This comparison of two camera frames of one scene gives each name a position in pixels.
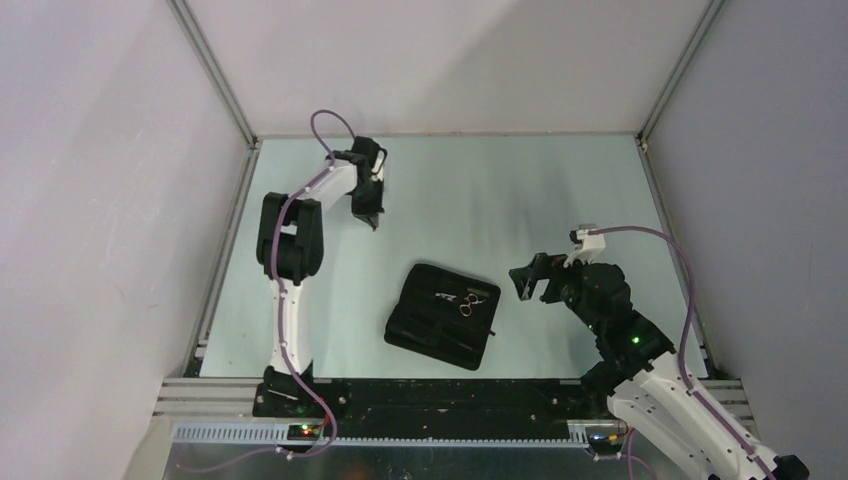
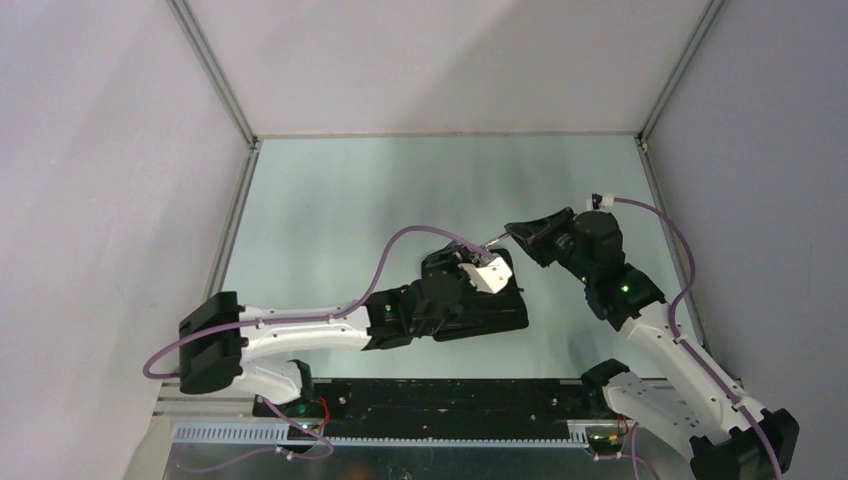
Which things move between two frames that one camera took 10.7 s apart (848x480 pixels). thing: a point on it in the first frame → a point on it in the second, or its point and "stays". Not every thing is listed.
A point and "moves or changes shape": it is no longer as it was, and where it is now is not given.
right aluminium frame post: x=710 y=12 stays
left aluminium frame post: x=205 y=53 stays
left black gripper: x=373 y=219 → x=448 y=258
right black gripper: x=525 y=278 → x=536 y=234
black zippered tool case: x=444 y=315 moves or changes shape
